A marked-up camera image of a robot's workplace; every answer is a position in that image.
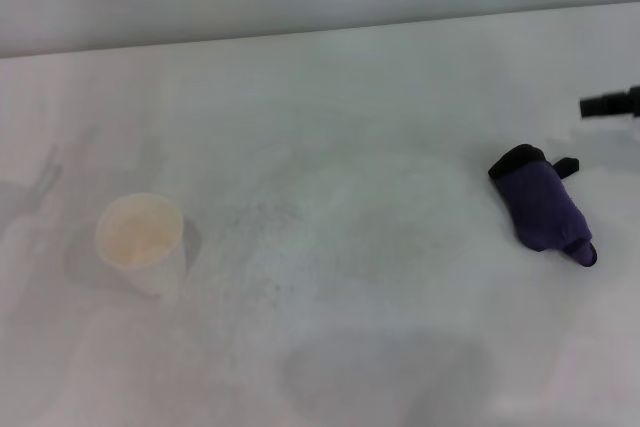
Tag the white paper cup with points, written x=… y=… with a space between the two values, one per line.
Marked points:
x=145 y=247

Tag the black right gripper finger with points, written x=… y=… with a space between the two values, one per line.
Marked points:
x=605 y=103

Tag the purple rag with black trim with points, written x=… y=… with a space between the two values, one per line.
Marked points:
x=545 y=202

